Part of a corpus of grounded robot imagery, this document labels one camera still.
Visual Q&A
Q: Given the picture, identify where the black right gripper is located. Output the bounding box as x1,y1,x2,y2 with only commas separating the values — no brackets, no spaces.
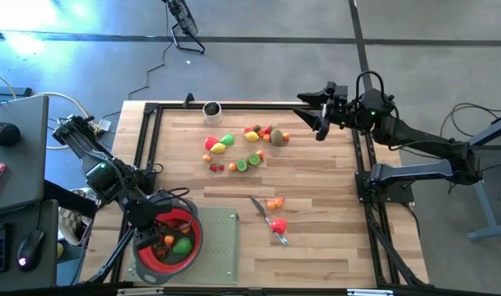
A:
293,81,360,141

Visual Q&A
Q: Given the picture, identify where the red collapsible colander bowl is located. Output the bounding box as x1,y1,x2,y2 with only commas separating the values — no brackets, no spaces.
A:
132,197,204,286

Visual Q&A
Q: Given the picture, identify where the green pear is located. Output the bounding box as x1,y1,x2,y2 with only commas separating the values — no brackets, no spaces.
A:
172,237,194,256

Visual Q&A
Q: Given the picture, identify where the red half apple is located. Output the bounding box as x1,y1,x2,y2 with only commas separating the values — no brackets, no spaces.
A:
270,217,289,235

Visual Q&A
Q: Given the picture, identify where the whole brown kiwi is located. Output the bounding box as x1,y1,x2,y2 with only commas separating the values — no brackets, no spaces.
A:
270,128,285,148

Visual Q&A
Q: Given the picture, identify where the silver aluminium bar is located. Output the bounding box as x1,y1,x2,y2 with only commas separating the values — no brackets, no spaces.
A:
346,289,394,296
117,287,165,296

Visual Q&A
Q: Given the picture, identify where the green perforated metal stand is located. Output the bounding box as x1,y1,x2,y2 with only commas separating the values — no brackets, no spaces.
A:
124,204,241,286

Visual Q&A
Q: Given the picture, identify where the checkered bag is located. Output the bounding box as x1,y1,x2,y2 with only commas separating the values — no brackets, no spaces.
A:
57,187,95,247

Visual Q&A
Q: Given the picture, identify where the white cup with plant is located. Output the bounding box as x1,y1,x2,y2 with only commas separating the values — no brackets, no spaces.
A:
202,100,223,126

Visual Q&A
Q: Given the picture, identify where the dark grey desk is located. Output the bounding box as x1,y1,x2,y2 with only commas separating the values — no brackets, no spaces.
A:
0,199,60,291

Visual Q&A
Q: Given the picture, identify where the black computer mouse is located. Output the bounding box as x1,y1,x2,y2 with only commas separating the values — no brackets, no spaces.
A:
16,229,45,272

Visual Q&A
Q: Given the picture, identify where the grey side desk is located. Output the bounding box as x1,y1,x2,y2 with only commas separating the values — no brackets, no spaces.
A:
0,95,49,217

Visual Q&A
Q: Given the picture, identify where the black floor fan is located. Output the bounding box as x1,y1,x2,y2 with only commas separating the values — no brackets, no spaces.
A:
162,0,206,55

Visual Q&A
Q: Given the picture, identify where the black portable speaker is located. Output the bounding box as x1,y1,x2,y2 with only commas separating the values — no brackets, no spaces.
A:
0,122,22,147

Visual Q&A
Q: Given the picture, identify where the black diagonal frame strut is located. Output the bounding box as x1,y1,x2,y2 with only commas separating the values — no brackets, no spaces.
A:
367,205,426,287
87,224,137,284

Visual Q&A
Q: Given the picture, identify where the black aluminium table frame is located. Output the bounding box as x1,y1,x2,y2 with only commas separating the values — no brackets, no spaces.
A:
109,101,430,289

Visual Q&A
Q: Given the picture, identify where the knife with patterned handle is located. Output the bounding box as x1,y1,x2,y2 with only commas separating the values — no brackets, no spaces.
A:
248,196,290,247

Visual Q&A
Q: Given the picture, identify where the white cable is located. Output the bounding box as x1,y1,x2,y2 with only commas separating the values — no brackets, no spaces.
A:
35,91,90,151

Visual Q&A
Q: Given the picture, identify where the blue-grey desk frame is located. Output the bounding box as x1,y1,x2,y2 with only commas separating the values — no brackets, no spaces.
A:
466,113,501,242

